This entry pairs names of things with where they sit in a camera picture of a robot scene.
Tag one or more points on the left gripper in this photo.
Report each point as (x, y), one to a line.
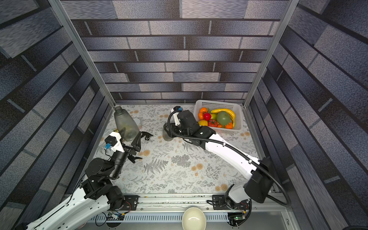
(135, 148)

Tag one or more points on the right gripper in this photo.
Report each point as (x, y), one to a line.
(175, 126)

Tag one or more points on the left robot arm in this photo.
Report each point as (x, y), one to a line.
(96, 194)

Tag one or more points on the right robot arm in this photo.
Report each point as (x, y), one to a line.
(259, 180)

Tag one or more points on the pink tin can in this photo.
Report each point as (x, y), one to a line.
(137, 121)

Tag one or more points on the yellow lemon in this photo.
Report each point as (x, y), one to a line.
(203, 123)

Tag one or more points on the red apple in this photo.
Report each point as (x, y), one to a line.
(207, 116)

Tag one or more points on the orange fruit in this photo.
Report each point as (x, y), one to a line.
(203, 110)

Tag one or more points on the white plastic basket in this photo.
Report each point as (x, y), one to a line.
(218, 105)

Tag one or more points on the green mango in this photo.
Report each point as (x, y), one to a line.
(224, 118)

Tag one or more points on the cream bowl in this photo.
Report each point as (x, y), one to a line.
(194, 219)

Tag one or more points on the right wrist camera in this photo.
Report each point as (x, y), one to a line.
(177, 110)

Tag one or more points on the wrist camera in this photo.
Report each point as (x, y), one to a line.
(177, 110)
(114, 142)

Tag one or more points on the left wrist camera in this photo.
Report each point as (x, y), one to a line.
(114, 142)

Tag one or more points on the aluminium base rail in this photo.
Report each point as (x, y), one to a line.
(167, 203)

